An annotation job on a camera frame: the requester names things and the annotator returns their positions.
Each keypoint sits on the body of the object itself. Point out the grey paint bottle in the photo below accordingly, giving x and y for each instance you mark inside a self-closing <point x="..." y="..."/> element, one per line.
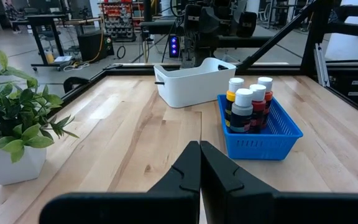
<point x="241" y="113"/>

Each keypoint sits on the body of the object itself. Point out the black side stand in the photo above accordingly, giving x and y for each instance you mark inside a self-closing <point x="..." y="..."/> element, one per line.
<point x="353" y="28"/>

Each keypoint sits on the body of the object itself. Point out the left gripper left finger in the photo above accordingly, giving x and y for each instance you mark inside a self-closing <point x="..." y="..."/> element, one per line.
<point x="154" y="199"/>

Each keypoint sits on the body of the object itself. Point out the shelf with red bins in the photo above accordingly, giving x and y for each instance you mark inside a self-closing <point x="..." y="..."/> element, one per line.
<point x="118" y="20"/>

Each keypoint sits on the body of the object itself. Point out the black floor case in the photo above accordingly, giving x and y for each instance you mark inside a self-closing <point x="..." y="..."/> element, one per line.
<point x="93" y="45"/>

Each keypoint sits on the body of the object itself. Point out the orange paint bottle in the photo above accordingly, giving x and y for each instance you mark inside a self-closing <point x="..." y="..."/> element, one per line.
<point x="267" y="93"/>

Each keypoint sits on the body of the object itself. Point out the black aluminium table frame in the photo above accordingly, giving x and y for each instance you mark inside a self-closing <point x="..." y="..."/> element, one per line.
<point x="129" y="69"/>

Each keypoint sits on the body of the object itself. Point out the dark red paint bottle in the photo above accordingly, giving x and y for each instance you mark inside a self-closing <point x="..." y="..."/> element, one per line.
<point x="258" y="107"/>

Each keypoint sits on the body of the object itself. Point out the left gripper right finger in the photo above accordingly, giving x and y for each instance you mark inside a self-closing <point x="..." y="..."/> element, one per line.
<point x="259" y="202"/>

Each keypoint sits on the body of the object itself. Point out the blue plastic basket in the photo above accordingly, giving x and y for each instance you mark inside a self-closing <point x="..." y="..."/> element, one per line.
<point x="272" y="137"/>

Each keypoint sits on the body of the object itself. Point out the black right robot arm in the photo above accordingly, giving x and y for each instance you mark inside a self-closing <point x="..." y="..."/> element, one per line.
<point x="210" y="37"/>

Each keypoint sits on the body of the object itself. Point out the black box with blue lights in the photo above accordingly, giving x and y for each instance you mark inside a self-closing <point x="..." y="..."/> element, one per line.
<point x="173" y="46"/>

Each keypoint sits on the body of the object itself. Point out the small artificial potted plant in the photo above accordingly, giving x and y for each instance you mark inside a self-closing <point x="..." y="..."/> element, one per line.
<point x="14" y="124"/>

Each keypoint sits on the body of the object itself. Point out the black drawer unit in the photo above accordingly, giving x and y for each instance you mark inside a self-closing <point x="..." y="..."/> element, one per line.
<point x="353" y="88"/>

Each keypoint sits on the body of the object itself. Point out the yellow background bottle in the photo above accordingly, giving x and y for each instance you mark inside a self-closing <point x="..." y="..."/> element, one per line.
<point x="49" y="57"/>

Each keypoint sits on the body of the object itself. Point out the black background desk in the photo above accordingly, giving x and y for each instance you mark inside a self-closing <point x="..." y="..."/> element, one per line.
<point x="42" y="34"/>

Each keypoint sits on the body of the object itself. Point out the yellow paint bottle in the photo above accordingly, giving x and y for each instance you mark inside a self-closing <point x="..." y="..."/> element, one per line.
<point x="230" y="104"/>

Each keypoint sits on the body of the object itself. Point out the white plastic bin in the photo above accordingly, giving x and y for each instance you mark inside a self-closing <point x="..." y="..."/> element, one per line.
<point x="191" y="84"/>

